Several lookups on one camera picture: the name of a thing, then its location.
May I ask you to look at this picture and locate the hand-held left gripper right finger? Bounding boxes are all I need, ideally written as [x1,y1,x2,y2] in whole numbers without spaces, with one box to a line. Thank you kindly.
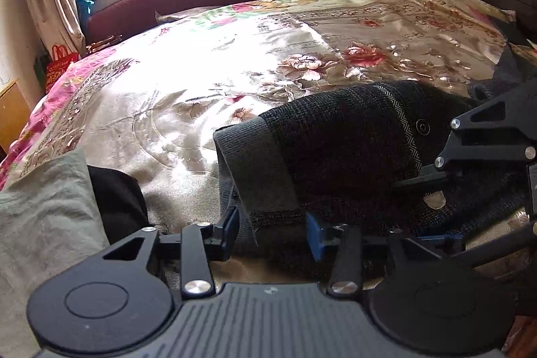
[306,211,456,298]

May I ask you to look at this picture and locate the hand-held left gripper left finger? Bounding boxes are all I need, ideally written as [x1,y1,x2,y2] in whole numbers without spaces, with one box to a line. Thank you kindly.
[103,207,241,298]

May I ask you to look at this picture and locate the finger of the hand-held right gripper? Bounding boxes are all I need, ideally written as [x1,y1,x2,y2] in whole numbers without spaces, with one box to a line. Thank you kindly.
[394,79,537,191]
[417,220,537,270]

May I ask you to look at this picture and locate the dark knit pants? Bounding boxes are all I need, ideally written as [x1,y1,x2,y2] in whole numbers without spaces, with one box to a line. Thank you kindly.
[213,43,537,270]

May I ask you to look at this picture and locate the black cloth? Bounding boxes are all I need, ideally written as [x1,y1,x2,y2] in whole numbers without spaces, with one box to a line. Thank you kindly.
[86,165,150,246]

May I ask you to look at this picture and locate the floral satin bedspread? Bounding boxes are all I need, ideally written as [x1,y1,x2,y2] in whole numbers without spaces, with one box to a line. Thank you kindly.
[0,0,537,283]

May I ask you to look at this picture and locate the grey-green cloth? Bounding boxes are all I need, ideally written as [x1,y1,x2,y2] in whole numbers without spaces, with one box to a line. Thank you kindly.
[0,148,110,358]

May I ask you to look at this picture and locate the gold shiny object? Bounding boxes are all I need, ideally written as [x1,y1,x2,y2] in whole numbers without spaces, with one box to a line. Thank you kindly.
[86,34,123,52]

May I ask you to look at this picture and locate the red gift bag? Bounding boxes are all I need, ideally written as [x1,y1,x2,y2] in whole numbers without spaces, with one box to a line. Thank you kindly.
[45,44,80,83]

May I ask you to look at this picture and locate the wooden side cabinet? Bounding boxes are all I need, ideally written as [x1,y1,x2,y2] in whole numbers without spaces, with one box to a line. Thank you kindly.
[0,79,33,152]

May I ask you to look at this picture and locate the teal bag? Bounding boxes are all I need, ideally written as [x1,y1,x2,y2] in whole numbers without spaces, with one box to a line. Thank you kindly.
[76,0,95,23]

